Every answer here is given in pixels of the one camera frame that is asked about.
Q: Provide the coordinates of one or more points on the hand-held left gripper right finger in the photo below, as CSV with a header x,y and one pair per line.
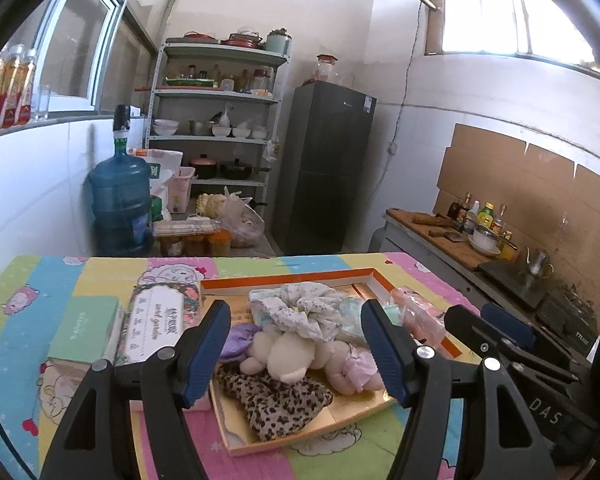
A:
x,y
385,355

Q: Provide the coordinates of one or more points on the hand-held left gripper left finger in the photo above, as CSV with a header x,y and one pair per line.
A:
x,y
205,355

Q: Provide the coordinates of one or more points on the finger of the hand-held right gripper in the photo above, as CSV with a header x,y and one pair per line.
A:
x,y
470,327
507,327

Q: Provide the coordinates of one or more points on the purple scrunchie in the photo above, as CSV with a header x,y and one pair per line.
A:
x,y
237,342

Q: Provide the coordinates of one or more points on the leaf pattern tissue pack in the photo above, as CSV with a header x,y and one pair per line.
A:
x,y
352,317

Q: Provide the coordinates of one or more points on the pink item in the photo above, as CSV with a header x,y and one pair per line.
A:
x,y
422,312

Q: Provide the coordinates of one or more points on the orange rimmed gold cardboard box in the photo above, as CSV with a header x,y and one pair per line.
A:
x,y
352,402

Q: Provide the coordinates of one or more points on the leopard print cloth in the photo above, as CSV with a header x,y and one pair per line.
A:
x,y
275,400

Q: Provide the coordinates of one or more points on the white floral scrunchie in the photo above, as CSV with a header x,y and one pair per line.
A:
x,y
310,310

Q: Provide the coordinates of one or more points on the black induction cooker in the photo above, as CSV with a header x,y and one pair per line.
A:
x,y
515,285

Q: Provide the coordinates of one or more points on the floral tissue box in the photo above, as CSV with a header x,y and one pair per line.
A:
x,y
155,320

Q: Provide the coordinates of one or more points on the gas stove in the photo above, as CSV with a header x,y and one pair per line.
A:
x,y
570,305

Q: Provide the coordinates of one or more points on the metal kettle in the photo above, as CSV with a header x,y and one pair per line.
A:
x,y
538,262

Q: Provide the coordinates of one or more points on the small yellow bottle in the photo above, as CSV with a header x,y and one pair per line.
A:
x,y
508,244

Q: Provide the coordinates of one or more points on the grey kitchen cabinet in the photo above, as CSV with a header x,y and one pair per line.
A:
x,y
420,260

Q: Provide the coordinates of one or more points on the white mixing bowl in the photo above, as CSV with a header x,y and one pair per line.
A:
x,y
485,242

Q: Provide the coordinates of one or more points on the cleaver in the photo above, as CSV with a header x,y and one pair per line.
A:
x,y
445,235

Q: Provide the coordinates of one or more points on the wooden cutting board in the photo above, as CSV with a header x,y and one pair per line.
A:
x,y
420,240

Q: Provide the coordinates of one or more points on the clear jar brown contents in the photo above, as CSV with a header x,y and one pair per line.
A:
x,y
220,245
196,246
171,246

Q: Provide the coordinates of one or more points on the slim seasoning bottle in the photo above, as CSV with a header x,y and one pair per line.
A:
x,y
501,217

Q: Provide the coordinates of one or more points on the wooden rolling pin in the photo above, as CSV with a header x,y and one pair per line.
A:
x,y
430,220

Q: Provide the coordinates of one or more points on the clear bottle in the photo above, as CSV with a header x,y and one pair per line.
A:
x,y
474,212

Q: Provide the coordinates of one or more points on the dark sauce bottle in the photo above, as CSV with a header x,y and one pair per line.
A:
x,y
454,209
466,206

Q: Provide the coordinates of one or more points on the green paper box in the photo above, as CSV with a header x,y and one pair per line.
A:
x,y
85,325

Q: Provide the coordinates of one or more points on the colourful cartoon printed blanket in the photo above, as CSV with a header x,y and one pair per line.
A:
x,y
105,275

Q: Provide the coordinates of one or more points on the clear wrapped tray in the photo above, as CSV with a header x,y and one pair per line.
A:
x,y
185,227

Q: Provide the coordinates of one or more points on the clear plastic bag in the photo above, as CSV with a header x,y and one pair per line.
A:
x,y
242,220

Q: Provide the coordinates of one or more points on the pale yellow lumpy food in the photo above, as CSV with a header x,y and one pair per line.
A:
x,y
209,205

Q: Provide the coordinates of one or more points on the green packet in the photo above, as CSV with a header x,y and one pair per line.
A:
x,y
156,208

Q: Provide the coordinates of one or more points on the pink plastic bin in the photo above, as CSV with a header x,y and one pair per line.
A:
x,y
181,190

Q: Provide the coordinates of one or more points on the blue water jug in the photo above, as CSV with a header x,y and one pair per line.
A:
x,y
120,200

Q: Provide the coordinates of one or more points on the red cooking pot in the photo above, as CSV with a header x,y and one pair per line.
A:
x,y
203,167

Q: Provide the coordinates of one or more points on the black wok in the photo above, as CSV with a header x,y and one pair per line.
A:
x,y
237,170

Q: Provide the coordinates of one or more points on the dark refrigerator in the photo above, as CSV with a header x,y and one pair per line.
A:
x,y
325,170

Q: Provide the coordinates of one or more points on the white sack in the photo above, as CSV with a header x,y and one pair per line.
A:
x,y
166,160

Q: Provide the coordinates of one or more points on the steel pot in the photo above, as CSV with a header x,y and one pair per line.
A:
x,y
201,128

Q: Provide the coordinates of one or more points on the stack of white bowls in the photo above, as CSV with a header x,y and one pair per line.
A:
x,y
165,128

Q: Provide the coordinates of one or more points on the black water pump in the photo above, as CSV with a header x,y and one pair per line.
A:
x,y
122,125

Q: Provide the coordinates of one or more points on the green tray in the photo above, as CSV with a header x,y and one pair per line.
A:
x,y
189,82

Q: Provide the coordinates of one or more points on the amber bottle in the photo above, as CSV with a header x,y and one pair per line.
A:
x,y
242,82

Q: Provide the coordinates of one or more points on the plastic jar with red lid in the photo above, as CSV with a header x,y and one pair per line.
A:
x,y
262,80

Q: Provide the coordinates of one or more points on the glass jar with red lid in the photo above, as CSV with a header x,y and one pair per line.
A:
x,y
327,70

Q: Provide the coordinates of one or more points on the clear drinking glass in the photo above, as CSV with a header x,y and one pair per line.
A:
x,y
43,102

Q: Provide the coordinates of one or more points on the metal shelf rack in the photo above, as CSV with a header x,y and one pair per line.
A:
x,y
220,52

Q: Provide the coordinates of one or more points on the small bright window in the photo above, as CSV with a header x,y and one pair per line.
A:
x,y
480,15

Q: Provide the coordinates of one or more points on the red enamel basin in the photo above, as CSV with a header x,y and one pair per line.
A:
x,y
242,40

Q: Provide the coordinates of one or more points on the red pan lid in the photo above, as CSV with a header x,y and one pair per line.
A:
x,y
200,36

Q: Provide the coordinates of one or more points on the teal canister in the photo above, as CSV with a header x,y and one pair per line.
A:
x,y
278,42

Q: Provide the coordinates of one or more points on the wrapped pack of drink bottles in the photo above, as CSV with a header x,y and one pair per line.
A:
x,y
7,90

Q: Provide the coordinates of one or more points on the sliding window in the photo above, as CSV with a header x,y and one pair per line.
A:
x,y
116,20

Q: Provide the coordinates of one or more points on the cardboard wall sheet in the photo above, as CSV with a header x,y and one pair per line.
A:
x,y
505,175

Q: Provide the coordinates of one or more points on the wall socket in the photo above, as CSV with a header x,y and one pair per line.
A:
x,y
393,148

